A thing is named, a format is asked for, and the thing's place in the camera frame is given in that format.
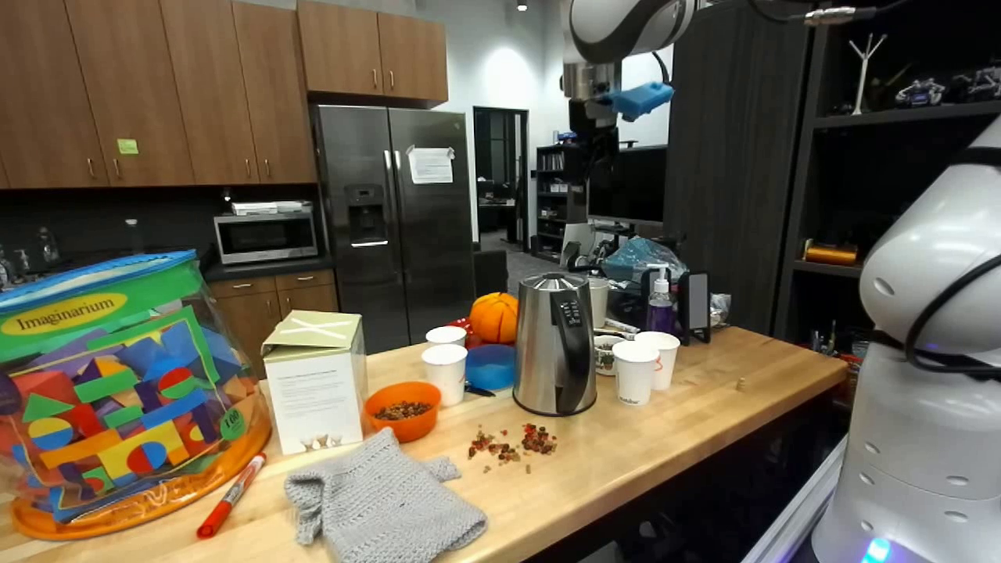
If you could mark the stainless steel kettle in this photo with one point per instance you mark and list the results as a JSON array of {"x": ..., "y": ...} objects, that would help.
[{"x": 554, "y": 344}]

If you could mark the orange bowl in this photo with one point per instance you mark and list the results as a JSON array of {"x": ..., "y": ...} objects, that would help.
[{"x": 406, "y": 408}]

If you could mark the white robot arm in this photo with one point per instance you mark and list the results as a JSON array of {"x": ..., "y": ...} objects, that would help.
[{"x": 917, "y": 477}]

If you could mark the blue bowl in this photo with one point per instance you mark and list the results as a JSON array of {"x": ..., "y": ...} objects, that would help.
[{"x": 493, "y": 367}]

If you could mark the orange pumpkin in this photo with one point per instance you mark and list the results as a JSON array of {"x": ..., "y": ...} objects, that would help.
[{"x": 493, "y": 318}]

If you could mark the white paper cup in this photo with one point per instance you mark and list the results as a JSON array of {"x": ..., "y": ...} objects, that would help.
[
  {"x": 444, "y": 367},
  {"x": 663, "y": 344},
  {"x": 634, "y": 367},
  {"x": 444, "y": 336}
]

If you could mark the blue plastic bag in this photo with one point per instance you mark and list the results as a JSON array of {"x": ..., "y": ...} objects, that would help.
[{"x": 636, "y": 254}]

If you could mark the white paper on fridge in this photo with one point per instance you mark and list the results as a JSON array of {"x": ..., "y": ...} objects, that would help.
[{"x": 428, "y": 165}]

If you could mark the black refrigerator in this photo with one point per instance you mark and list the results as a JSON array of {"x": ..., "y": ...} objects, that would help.
[{"x": 402, "y": 251}]

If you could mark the scattered dried food bits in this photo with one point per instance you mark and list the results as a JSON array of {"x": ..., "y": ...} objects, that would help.
[{"x": 510, "y": 450}]

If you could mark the purple spray bottle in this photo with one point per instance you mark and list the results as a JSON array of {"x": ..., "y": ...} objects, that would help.
[{"x": 661, "y": 311}]

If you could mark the black speaker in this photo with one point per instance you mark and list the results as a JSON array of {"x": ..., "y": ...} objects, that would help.
[{"x": 695, "y": 304}]

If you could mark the white green carton box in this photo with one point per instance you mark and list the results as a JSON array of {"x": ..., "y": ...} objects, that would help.
[{"x": 318, "y": 380}]

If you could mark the grey knitted cloth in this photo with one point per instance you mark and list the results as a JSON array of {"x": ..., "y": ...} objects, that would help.
[{"x": 379, "y": 506}]

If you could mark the silver microwave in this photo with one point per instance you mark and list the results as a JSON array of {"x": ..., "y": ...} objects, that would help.
[{"x": 263, "y": 240}]

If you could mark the red marker pen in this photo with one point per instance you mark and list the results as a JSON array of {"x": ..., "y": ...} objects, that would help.
[{"x": 229, "y": 498}]

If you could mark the colourful foam blocks bag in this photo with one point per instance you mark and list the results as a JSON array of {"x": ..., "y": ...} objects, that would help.
[{"x": 116, "y": 378}]

